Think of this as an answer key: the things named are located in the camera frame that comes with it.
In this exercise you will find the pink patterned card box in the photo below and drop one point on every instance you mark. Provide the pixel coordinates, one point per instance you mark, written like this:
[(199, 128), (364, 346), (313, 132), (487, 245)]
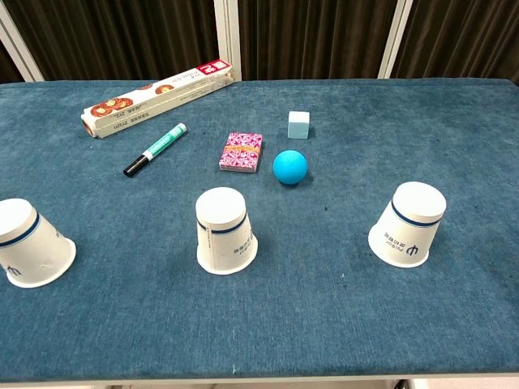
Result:
[(241, 152)]

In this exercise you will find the dark brown pleated curtain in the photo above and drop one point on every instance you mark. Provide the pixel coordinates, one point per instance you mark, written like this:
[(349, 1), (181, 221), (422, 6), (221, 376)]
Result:
[(312, 36), (7, 67), (466, 36), (121, 36)]

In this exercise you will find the white paper cup blue stripe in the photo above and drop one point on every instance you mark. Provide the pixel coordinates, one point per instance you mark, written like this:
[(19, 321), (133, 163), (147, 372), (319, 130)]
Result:
[(405, 231), (32, 251), (225, 239)]

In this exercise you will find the blue ball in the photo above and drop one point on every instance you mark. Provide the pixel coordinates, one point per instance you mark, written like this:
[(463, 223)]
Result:
[(290, 167)]

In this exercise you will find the light blue cube block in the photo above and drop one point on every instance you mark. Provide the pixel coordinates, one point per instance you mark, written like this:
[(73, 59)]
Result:
[(298, 127)]

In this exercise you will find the green white marker black cap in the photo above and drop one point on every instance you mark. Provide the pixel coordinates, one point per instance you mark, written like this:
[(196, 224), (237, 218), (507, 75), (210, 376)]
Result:
[(162, 142)]

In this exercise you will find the blue table cloth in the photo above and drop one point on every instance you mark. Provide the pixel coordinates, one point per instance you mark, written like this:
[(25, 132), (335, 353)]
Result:
[(324, 316)]

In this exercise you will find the long white foil wrap box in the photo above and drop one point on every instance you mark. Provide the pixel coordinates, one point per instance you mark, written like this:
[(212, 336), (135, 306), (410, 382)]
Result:
[(134, 109)]

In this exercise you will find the white frame post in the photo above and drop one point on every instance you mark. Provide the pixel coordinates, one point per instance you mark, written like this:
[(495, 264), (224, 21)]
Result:
[(228, 32), (395, 40), (22, 48)]

